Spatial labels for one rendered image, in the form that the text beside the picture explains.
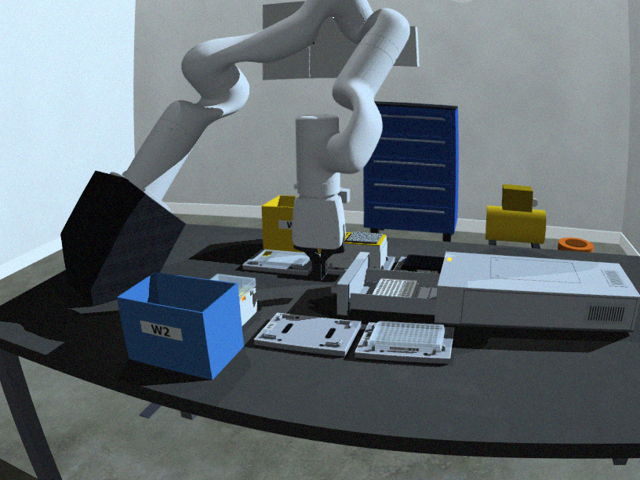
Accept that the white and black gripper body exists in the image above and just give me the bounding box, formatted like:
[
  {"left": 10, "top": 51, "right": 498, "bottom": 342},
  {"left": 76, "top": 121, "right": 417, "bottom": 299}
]
[{"left": 292, "top": 194, "right": 345, "bottom": 249}]

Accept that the blue open-top bin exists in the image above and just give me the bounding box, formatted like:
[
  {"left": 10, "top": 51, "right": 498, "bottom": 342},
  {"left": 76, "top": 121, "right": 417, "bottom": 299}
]
[{"left": 117, "top": 272, "right": 244, "bottom": 380}]

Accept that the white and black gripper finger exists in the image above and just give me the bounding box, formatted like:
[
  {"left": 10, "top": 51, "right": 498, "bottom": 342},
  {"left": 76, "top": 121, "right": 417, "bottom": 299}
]
[
  {"left": 318, "top": 238, "right": 346, "bottom": 281},
  {"left": 294, "top": 245, "right": 320, "bottom": 280}
]

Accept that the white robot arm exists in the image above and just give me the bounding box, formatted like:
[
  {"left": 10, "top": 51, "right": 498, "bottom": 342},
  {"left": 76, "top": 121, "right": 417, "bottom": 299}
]
[{"left": 110, "top": 0, "right": 410, "bottom": 212}]

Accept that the yellow open-top bin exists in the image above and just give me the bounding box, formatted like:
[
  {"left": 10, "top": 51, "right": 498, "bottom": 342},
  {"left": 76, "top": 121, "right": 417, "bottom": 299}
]
[{"left": 261, "top": 195, "right": 304, "bottom": 253}]

